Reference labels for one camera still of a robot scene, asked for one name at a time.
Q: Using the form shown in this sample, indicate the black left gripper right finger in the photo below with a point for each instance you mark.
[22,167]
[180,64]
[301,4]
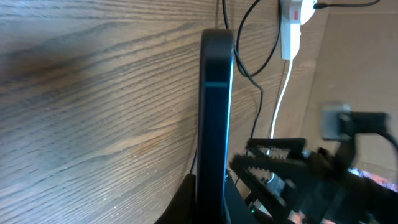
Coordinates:
[236,211]

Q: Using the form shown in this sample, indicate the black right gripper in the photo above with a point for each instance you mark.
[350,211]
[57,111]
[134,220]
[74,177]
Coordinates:
[328,176]

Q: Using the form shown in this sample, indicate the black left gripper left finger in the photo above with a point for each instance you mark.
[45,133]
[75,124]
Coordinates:
[181,208]

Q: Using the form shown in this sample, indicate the blue Galaxy smartphone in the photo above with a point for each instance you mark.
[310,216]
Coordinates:
[216,82]

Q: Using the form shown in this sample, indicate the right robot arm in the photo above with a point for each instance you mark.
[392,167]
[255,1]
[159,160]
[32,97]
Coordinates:
[335,210]

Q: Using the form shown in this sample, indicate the white power strip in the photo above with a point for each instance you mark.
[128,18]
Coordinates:
[290,28]

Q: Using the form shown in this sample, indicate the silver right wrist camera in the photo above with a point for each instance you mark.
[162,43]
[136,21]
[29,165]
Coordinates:
[330,119]

